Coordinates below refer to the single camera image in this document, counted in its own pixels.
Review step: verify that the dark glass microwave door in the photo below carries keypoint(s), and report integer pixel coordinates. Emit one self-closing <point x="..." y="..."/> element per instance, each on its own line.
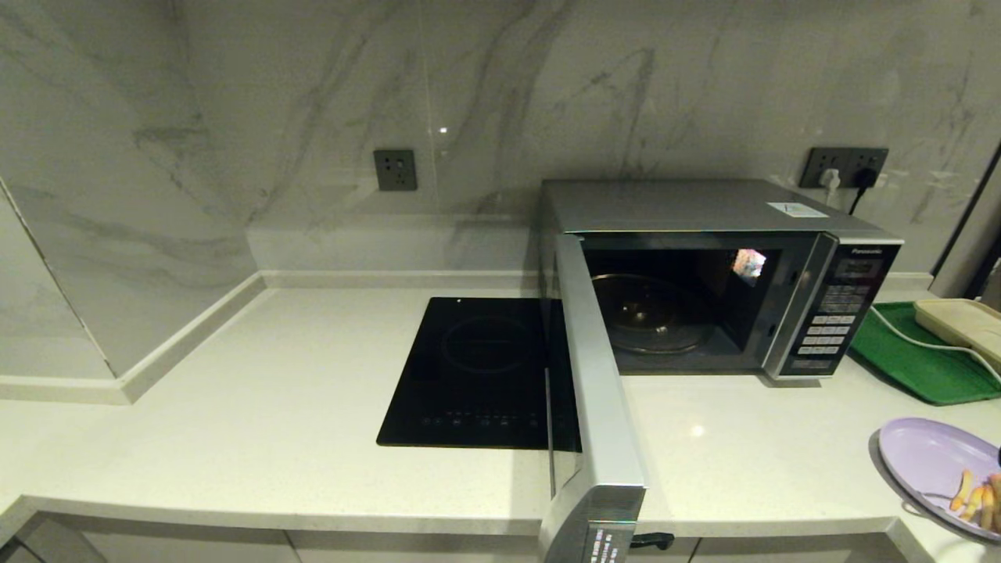
<point x="602" y="407"/>

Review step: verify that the purple plastic plate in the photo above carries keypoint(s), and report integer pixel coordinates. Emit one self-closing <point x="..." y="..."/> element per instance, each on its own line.
<point x="923" y="461"/>

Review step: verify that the dark round plate base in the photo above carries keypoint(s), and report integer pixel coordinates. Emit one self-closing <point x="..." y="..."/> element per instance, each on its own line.
<point x="657" y="320"/>

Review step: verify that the silver Panasonic microwave oven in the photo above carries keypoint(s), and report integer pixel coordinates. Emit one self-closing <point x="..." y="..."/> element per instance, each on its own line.
<point x="665" y="205"/>

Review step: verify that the black induction cooktop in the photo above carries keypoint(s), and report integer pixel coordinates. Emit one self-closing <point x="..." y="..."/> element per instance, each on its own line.
<point x="469" y="375"/>

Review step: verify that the white paper label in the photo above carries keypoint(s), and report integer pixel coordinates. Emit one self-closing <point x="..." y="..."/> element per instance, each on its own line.
<point x="798" y="209"/>

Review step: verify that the white power plug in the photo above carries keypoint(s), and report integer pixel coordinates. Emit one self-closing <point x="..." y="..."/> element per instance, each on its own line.
<point x="829" y="181"/>

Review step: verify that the black power plug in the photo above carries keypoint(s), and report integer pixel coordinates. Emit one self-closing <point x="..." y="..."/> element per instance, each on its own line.
<point x="863" y="178"/>

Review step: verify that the green plastic tray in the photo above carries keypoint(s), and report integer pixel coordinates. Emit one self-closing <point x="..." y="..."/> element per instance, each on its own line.
<point x="907" y="367"/>

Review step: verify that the beige plastic box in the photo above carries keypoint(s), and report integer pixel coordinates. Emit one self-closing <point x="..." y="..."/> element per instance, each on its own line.
<point x="962" y="324"/>

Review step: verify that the yellow french fry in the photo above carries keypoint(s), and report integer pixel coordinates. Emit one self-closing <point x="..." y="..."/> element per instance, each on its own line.
<point x="975" y="503"/>
<point x="989" y="504"/>
<point x="963" y="489"/>

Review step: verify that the grey angled cabinet panel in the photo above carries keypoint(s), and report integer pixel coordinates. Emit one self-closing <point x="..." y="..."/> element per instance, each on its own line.
<point x="55" y="547"/>

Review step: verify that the grey side cabinet door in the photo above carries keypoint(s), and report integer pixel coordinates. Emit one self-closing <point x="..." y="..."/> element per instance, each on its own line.
<point x="12" y="557"/>

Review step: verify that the grey single wall socket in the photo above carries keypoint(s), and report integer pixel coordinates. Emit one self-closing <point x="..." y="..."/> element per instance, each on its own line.
<point x="395" y="170"/>

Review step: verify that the grey double wall socket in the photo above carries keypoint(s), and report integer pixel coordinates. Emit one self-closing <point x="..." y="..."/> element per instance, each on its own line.
<point x="844" y="159"/>

